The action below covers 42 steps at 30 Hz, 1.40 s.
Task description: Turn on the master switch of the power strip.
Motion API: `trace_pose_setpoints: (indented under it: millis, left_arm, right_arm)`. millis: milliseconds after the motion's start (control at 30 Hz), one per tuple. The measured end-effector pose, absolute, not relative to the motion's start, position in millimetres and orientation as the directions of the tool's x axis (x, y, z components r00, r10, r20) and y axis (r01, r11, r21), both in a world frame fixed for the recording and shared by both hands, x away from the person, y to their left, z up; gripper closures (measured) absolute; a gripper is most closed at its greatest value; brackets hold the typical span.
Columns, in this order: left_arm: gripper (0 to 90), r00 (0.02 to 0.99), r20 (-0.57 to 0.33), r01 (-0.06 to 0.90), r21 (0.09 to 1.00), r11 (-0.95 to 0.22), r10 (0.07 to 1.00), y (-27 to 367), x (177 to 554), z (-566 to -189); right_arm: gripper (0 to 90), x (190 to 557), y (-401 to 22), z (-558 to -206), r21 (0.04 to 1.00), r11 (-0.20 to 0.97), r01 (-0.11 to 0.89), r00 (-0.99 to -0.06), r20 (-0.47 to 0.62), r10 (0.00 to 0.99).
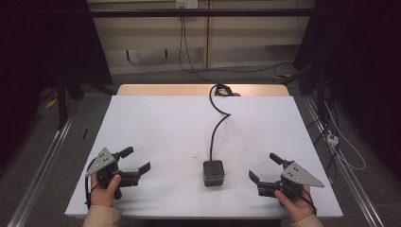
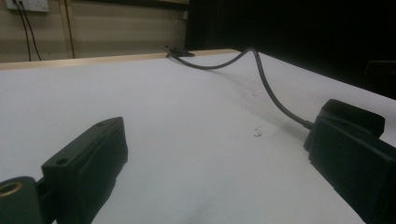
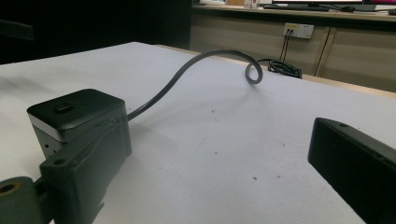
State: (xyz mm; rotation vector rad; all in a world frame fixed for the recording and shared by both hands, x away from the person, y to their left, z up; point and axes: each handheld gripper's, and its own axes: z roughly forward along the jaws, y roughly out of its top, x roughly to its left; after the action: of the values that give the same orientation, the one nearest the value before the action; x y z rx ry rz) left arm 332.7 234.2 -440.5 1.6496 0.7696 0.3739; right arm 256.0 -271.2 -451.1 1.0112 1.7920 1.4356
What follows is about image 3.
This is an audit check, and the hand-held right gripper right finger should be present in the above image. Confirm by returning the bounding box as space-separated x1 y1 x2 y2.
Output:
307 117 396 224

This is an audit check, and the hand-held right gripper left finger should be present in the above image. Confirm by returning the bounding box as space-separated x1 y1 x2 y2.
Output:
39 118 133 224

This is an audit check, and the black cube power socket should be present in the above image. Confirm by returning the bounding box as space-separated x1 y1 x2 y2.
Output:
26 88 127 160

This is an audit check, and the beige cabinet with wooden top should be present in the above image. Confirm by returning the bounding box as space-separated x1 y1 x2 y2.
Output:
189 4 396 93

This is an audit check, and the computer monitor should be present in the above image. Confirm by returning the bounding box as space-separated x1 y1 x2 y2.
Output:
272 0 377 12

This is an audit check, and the black keyboard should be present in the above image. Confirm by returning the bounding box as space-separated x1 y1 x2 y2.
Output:
262 4 331 13

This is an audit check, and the coiled black cable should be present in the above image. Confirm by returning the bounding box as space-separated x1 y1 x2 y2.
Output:
257 57 304 79

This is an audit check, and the black plugged-in cable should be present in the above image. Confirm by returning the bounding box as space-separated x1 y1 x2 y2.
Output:
278 29 293 63

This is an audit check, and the thick grey power cable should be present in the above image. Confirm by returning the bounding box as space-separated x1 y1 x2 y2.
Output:
126 49 264 122

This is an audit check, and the white wall socket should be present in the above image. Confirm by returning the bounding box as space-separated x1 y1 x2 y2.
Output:
282 21 315 40

